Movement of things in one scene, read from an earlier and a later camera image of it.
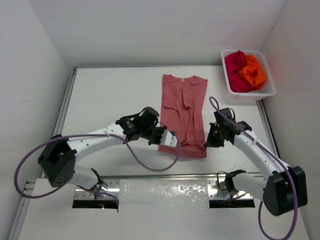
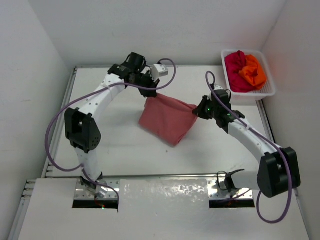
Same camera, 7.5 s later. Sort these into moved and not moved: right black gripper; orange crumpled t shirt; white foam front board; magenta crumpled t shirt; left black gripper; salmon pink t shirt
Moved: salmon pink t shirt; right black gripper; left black gripper
Not moved: orange crumpled t shirt; white foam front board; magenta crumpled t shirt
